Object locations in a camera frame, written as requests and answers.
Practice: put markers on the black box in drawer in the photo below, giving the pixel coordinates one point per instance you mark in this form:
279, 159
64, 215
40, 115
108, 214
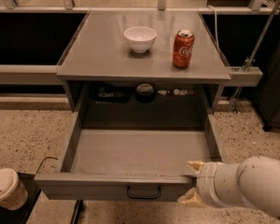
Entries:
110, 94

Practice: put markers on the red cola can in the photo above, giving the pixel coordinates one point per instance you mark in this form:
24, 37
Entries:
182, 50

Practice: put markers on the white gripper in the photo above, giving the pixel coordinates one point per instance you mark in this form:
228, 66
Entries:
204, 184

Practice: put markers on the black tape roll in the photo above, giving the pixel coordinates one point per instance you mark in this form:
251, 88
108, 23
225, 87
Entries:
144, 93

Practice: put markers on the grey top drawer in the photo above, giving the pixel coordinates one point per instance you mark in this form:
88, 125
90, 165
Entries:
134, 151

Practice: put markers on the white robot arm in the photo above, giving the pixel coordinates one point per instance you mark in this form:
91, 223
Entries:
253, 183

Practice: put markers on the black tray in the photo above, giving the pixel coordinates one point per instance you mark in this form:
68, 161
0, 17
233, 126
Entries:
20, 216

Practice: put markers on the grey drawer cabinet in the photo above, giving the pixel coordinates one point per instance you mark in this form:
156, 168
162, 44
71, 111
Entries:
100, 52

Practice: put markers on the white crumpled item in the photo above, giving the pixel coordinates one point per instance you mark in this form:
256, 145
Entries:
175, 92

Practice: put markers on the white bowl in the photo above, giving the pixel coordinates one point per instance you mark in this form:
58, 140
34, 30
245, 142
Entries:
140, 38

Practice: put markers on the paper coffee cup with lid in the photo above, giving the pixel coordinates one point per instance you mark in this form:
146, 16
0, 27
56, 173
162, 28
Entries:
13, 194

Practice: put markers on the black pen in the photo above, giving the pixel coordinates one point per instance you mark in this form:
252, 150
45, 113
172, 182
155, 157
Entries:
76, 213

